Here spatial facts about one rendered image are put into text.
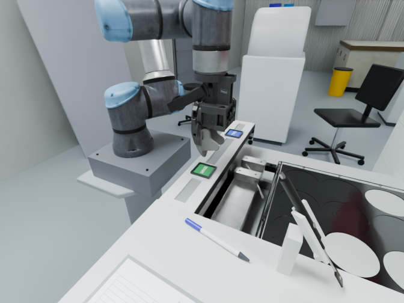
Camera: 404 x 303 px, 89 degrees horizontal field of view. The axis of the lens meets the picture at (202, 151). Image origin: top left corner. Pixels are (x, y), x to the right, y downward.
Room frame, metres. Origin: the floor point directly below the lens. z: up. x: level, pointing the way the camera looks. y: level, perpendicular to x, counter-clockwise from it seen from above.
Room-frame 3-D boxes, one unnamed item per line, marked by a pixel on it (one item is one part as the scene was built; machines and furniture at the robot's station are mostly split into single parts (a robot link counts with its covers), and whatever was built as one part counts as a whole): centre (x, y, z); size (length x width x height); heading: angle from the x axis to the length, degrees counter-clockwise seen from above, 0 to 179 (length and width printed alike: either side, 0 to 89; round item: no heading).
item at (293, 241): (0.19, -0.15, 1.03); 0.06 x 0.04 x 0.13; 64
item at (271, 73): (2.74, -0.90, 0.75); 0.79 x 0.68 x 1.50; 154
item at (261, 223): (0.44, -0.19, 0.90); 0.38 x 0.01 x 0.01; 154
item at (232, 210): (0.46, -0.11, 0.87); 0.36 x 0.08 x 0.03; 154
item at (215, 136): (0.47, -0.03, 1.06); 0.06 x 0.03 x 0.09; 64
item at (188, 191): (0.58, -0.06, 0.89); 0.55 x 0.09 x 0.14; 154
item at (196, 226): (0.24, -0.02, 0.97); 0.14 x 0.01 x 0.01; 52
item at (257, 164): (0.60, -0.18, 0.89); 0.08 x 0.03 x 0.03; 64
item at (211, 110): (0.45, -0.03, 1.16); 0.09 x 0.08 x 0.12; 64
